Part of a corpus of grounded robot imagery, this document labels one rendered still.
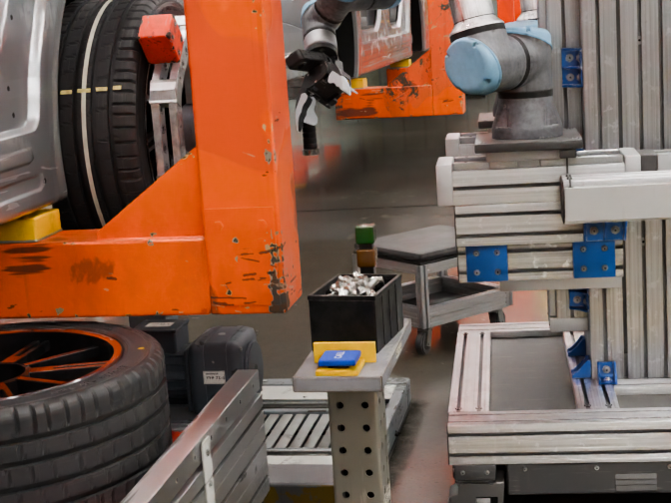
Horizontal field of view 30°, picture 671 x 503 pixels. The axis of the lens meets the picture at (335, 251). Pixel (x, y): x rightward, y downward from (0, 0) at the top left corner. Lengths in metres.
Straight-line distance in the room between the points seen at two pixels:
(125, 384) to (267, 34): 0.73
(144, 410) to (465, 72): 0.93
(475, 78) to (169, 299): 0.77
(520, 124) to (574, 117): 0.28
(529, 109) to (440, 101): 3.97
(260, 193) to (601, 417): 0.87
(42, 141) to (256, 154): 0.49
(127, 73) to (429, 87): 3.92
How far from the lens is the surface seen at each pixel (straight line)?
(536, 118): 2.67
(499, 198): 2.69
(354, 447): 2.50
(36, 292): 2.68
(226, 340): 2.80
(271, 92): 2.46
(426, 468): 3.11
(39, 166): 2.69
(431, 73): 6.63
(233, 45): 2.47
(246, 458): 2.53
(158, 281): 2.58
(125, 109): 2.83
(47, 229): 2.72
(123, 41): 2.90
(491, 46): 2.56
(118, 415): 2.24
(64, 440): 2.18
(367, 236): 2.65
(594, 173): 2.69
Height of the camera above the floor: 1.12
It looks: 11 degrees down
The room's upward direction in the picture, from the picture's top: 4 degrees counter-clockwise
